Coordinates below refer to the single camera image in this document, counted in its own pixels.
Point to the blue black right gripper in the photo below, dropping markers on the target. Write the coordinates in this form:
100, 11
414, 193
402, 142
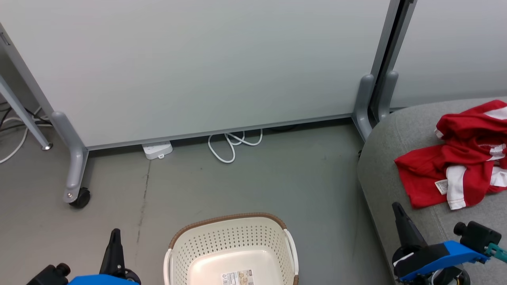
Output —
443, 257

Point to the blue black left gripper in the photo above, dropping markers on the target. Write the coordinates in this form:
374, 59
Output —
103, 280

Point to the red and white clothing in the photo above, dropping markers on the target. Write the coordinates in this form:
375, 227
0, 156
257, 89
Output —
463, 134

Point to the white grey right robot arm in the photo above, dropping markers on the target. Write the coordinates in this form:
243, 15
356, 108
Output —
451, 278

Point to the cream perforated laundry basket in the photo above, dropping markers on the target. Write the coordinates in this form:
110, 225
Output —
237, 241

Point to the black caster wheel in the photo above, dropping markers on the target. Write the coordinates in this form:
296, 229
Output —
82, 198

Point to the grey partition foot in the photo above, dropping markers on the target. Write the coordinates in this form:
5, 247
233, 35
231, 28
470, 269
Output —
390, 91
75, 166
362, 107

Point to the short white power strip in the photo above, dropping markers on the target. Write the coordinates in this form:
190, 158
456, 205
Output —
157, 149

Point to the paper label sticker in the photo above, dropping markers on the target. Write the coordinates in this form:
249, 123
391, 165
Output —
237, 278

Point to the narrow white partition panel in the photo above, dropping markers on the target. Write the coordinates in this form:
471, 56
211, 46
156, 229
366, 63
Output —
455, 47

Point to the large white partition panel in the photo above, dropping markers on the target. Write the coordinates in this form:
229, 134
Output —
198, 59

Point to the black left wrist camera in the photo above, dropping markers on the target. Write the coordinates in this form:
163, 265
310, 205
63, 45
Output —
49, 276

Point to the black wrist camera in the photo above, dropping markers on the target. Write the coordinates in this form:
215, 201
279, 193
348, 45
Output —
477, 237
49, 276

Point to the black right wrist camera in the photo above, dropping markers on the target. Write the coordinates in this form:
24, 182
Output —
477, 237

